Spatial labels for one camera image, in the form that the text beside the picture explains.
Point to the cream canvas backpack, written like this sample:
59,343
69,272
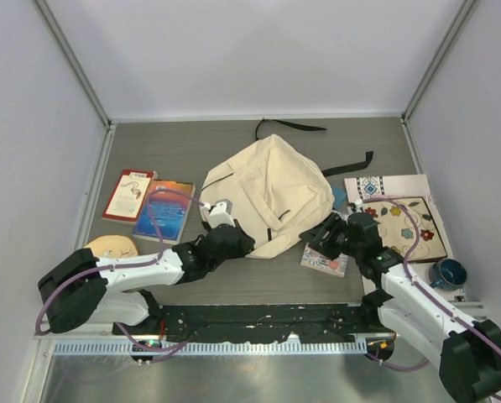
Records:
274,192

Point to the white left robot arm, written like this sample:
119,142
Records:
83,285

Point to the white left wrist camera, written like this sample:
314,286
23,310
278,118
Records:
219,213

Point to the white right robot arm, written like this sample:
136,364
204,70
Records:
466,352

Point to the small blue notebook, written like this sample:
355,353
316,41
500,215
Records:
339,197

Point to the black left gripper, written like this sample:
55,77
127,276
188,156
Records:
245,245

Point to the white slotted cable duct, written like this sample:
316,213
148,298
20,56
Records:
292,346

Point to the red white paperback book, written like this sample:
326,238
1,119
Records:
128,195

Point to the aluminium frame rail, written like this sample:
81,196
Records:
474,309

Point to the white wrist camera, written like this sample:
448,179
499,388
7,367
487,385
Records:
219,213
356,206

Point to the blue orange paperback book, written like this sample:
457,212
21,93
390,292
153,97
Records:
170,211

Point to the blue ceramic mug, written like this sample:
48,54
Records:
447,274

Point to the round wooden painted plate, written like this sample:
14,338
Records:
113,246

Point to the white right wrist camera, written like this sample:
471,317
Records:
356,206

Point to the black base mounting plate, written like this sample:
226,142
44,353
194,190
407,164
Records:
312,323

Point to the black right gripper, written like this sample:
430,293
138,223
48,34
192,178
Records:
314,236

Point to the square floral ceramic plate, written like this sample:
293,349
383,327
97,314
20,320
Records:
398,228

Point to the floral pink paperback book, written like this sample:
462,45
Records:
313,260

